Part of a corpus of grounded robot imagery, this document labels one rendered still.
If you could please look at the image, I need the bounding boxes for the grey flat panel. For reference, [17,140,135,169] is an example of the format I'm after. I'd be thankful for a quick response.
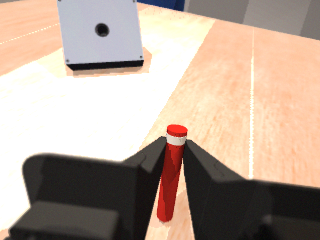
[56,0,144,71]

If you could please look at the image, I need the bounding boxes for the red peg with white band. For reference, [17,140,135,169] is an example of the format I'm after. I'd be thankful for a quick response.
[157,124,188,222]

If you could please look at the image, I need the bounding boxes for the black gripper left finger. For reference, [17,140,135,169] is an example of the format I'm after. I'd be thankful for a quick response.
[21,136,167,240]

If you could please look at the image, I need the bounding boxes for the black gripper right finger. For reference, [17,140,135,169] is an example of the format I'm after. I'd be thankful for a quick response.
[183,139,320,240]

